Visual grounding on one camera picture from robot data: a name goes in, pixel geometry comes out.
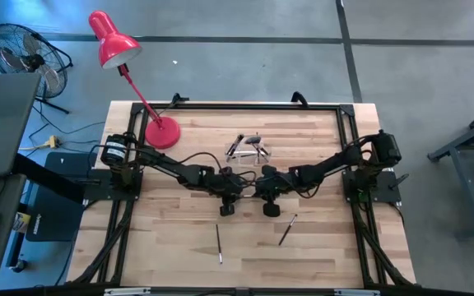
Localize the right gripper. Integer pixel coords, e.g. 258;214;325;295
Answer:
252;165;290;219

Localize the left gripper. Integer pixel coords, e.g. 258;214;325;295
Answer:
208;166;253;218

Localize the black fan makeup brush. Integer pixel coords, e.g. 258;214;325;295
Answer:
244;134;271;160

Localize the clear acrylic organizer box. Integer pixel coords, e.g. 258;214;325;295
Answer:
224;141;274;168

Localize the black computer case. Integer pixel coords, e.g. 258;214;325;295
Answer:
26;151;98;243

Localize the black desk support bar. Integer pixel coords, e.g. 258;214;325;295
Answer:
11;152;86;204

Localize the red desk lamp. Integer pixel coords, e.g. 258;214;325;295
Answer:
87;10;182;150

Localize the dark metal cart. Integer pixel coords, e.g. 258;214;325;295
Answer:
427;104;474;240

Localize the yellow printed package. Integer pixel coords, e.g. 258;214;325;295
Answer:
12;210;32;235

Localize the black caster wheel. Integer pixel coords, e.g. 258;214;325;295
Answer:
8;257;29;275

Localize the grey side desk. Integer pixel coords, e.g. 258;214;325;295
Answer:
0;172;27;280

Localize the black floor fan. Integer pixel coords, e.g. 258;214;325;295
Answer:
0;22;75;115

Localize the dark grey monitor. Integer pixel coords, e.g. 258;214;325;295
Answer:
0;72;43;178

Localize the black aluminium table frame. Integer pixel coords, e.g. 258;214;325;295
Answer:
67;100;418;291

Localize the black cable hook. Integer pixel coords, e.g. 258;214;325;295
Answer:
289;90;310;109

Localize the silver metal bracket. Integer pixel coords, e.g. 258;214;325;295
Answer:
332;288;382;296
103;287;152;296

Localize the black floor cable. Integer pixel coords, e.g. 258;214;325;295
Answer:
29;102;107;143

